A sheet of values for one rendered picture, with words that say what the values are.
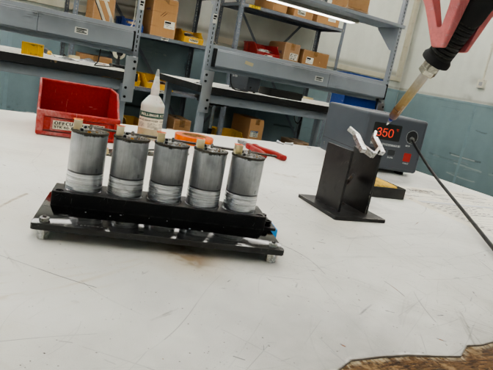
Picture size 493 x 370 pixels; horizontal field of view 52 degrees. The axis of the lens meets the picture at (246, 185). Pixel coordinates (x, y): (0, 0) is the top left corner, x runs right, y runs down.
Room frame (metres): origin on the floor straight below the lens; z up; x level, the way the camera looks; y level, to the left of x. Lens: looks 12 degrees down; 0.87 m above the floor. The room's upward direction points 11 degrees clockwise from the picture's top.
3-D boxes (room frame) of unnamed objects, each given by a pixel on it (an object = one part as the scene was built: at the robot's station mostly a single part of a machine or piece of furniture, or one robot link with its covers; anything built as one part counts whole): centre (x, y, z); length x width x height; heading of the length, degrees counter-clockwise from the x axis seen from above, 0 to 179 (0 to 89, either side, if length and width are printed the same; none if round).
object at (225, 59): (3.24, -0.24, 0.90); 1.30 x 0.06 x 0.12; 120
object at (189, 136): (0.77, 0.09, 0.76); 0.06 x 0.06 x 0.01
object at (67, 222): (0.34, 0.05, 0.76); 0.16 x 0.07 x 0.01; 104
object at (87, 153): (0.34, 0.11, 0.79); 0.02 x 0.02 x 0.05
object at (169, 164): (0.36, 0.06, 0.79); 0.02 x 0.02 x 0.05
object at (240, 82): (3.20, 0.13, 0.80); 0.15 x 0.12 x 0.10; 50
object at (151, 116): (0.73, 0.15, 0.80); 0.03 x 0.03 x 0.10
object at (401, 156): (0.91, -0.20, 0.80); 0.15 x 0.12 x 0.10; 19
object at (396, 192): (0.66, -0.16, 0.76); 0.07 x 0.05 x 0.02; 25
